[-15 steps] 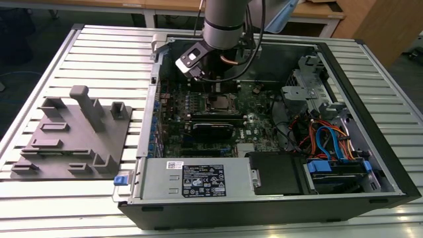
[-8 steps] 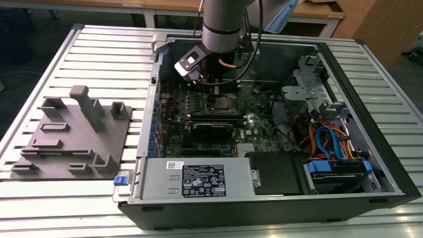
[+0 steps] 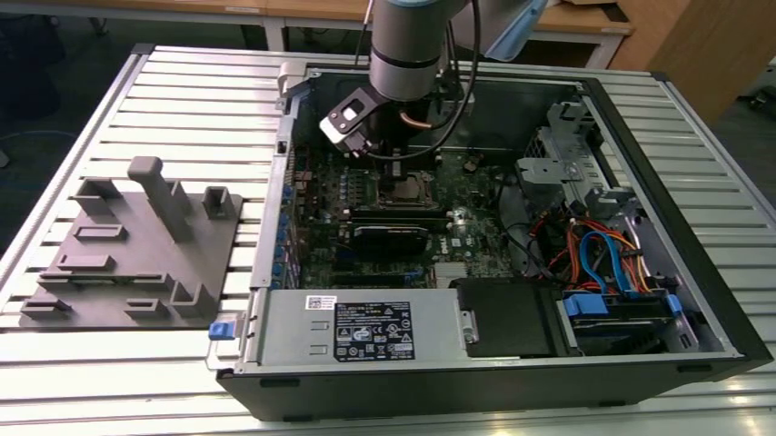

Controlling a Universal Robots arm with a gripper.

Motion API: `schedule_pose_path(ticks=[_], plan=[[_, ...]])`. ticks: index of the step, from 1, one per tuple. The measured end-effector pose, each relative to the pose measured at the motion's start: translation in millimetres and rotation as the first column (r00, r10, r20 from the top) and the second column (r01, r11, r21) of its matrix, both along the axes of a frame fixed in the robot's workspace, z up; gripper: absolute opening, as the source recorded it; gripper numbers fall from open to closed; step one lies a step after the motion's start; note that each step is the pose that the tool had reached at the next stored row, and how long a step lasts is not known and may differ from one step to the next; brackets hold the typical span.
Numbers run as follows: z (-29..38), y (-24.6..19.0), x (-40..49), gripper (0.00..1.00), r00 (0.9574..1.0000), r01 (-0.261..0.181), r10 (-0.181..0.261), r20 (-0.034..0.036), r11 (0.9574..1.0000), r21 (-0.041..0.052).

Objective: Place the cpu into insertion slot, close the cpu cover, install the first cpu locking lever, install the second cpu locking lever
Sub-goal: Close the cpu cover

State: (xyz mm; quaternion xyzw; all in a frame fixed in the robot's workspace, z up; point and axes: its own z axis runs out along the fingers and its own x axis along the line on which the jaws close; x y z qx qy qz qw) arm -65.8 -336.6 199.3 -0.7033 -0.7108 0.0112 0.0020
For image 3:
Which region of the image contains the silver CPU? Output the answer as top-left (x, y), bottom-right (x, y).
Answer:
top-left (397, 178), bottom-right (429, 203)

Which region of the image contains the metal socket cover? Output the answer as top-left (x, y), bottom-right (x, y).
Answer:
top-left (375, 172), bottom-right (441, 210)

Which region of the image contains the CPU socket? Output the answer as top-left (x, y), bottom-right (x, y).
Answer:
top-left (374, 171), bottom-right (442, 213)

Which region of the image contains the black plastic drive cover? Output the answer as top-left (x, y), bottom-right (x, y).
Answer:
top-left (451, 277), bottom-right (572, 360)

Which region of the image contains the black graphics card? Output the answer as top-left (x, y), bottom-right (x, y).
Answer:
top-left (350, 224), bottom-right (433, 261)

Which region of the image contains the green motherboard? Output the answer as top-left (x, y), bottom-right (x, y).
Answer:
top-left (290, 144), bottom-right (529, 290)

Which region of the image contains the metal disk bay cage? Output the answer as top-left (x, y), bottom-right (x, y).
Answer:
top-left (513, 102), bottom-right (648, 228)

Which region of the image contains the small silver heatsink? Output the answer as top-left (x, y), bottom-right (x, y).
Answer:
top-left (433, 261), bottom-right (471, 279)

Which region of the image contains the grey parts rack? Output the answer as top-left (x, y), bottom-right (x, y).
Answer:
top-left (17, 155), bottom-right (244, 329)

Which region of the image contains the grey power supply unit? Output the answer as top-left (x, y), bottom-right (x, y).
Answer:
top-left (256, 288), bottom-right (471, 367)

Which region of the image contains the hard disk in blue carrier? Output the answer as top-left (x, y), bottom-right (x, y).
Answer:
top-left (560, 290), bottom-right (681, 358)

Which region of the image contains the wooden cabinet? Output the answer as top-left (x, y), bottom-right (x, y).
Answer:
top-left (609, 0), bottom-right (776, 126)

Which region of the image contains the black PC case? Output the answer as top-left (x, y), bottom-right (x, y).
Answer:
top-left (204, 61), bottom-right (775, 423)

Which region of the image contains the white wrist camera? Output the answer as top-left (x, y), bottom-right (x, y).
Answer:
top-left (319, 87), bottom-right (381, 159)

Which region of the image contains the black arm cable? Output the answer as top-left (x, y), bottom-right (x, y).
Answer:
top-left (366, 0), bottom-right (483, 160)

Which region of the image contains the black wire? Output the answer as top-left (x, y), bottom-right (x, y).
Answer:
top-left (493, 174), bottom-right (550, 278)

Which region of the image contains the wooden desk white frame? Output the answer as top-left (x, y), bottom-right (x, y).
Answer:
top-left (0, 0), bottom-right (286, 51)
top-left (266, 0), bottom-right (636, 69)

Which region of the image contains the red wire bundle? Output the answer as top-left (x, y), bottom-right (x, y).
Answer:
top-left (545, 216), bottom-right (586, 287)

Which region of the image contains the blue wire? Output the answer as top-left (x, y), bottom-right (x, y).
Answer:
top-left (577, 230), bottom-right (641, 301)

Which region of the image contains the orange wire bundle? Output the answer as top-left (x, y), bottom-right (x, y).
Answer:
top-left (605, 231), bottom-right (665, 296)

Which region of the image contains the blue floor cable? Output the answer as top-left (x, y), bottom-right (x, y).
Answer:
top-left (0, 129), bottom-right (84, 142)

